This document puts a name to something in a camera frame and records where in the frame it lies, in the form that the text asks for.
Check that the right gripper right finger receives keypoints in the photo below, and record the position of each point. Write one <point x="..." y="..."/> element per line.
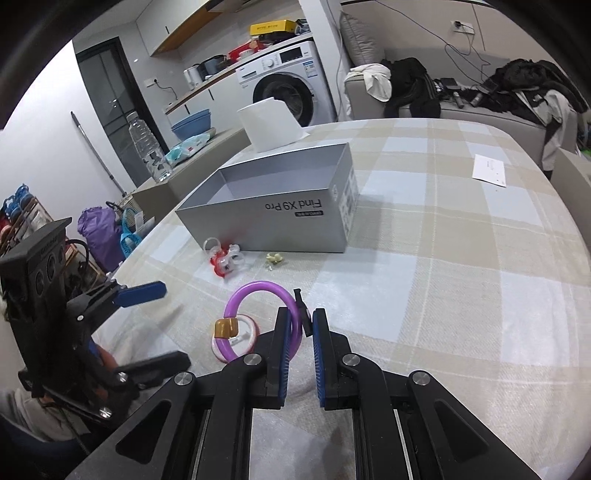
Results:
<point x="406" y="427"/>

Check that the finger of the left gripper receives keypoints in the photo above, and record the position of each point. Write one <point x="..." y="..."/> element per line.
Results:
<point x="131" y="296"/>
<point x="154" y="371"/>

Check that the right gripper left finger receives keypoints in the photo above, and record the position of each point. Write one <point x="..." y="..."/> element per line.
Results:
<point x="198" y="427"/>

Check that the purple plastic bangle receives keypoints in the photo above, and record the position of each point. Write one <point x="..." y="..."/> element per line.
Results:
<point x="259" y="300"/>

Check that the left hand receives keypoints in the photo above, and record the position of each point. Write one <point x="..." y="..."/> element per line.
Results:
<point x="102" y="356"/>

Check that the blue shopping bag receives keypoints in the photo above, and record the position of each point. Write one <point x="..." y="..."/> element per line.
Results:
<point x="128" y="239"/>

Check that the purple bag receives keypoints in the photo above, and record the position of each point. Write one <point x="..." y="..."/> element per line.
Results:
<point x="98" y="226"/>

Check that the grey low cabinet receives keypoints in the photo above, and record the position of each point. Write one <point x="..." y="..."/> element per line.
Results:
<point x="156" y="200"/>

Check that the clear plastic water bottle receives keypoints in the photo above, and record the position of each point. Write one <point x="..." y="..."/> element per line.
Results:
<point x="148" y="148"/>

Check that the small yellow charm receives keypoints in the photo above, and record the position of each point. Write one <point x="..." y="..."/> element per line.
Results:
<point x="274" y="259"/>

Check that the wet wipes pack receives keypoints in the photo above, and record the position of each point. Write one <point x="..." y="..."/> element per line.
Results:
<point x="189" y="147"/>

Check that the black bow charm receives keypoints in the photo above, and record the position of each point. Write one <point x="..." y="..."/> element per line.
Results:
<point x="303" y="313"/>

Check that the blue plastic basin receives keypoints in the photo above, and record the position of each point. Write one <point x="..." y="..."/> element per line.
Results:
<point x="193" y="125"/>

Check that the grey phone box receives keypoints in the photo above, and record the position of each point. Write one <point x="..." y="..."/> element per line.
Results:
<point x="297" y="201"/>

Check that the white paper roll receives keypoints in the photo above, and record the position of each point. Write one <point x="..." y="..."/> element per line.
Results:
<point x="269" y="124"/>

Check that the white kettle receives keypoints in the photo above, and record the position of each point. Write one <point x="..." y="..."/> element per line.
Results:
<point x="192" y="77"/>

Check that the white envelope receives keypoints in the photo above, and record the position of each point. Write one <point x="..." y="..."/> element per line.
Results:
<point x="489" y="170"/>

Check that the white washing machine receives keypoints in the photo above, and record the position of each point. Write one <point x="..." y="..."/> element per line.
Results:
<point x="294" y="75"/>

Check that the yellow box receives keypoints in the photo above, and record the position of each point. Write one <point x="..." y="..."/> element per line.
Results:
<point x="275" y="26"/>

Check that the white cloth garment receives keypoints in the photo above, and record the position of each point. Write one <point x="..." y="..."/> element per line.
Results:
<point x="376" y="78"/>

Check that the grey cushion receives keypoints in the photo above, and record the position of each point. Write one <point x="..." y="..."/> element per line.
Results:
<point x="361" y="46"/>

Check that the black jacket pile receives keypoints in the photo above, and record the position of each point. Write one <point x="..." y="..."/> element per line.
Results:
<point x="412" y="86"/>

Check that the grey sofa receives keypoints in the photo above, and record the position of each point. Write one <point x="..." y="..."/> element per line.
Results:
<point x="423" y="30"/>

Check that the black white jacket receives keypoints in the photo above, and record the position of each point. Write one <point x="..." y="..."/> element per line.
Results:
<point x="540" y="93"/>

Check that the mop handle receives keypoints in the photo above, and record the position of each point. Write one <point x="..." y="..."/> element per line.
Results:
<point x="97" y="155"/>

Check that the wall power socket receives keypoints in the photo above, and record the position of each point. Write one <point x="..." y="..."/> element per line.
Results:
<point x="464" y="28"/>

